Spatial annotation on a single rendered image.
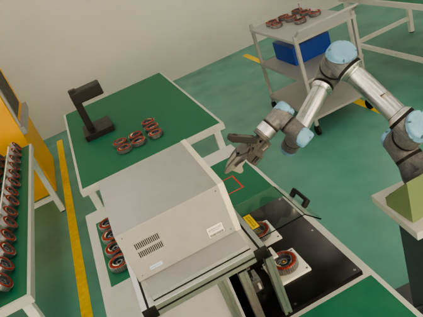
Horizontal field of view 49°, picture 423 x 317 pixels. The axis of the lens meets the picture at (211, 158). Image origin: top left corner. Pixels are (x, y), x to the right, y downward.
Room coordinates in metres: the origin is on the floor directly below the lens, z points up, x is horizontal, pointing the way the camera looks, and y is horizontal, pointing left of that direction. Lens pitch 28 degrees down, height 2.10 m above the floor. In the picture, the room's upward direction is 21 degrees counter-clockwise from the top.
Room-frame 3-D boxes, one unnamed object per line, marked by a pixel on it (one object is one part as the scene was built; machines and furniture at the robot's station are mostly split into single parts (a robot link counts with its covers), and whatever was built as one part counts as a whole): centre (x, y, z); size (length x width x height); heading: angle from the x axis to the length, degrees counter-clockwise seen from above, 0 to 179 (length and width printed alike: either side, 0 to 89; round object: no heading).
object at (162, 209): (1.47, 0.22, 1.22); 0.44 x 0.39 x 0.20; 11
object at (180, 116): (3.82, 0.54, 0.37); 1.85 x 1.10 x 0.75; 11
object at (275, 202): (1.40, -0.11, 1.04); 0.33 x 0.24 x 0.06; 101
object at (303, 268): (1.40, -0.12, 0.78); 0.15 x 0.15 x 0.01; 11
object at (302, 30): (4.09, -1.19, 0.51); 1.01 x 0.60 x 1.01; 11
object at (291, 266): (1.40, -0.12, 0.80); 0.11 x 0.11 x 0.04
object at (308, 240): (1.51, -0.08, 0.76); 0.64 x 0.47 x 0.02; 11
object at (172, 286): (1.46, 0.22, 1.09); 0.68 x 0.44 x 0.05; 11
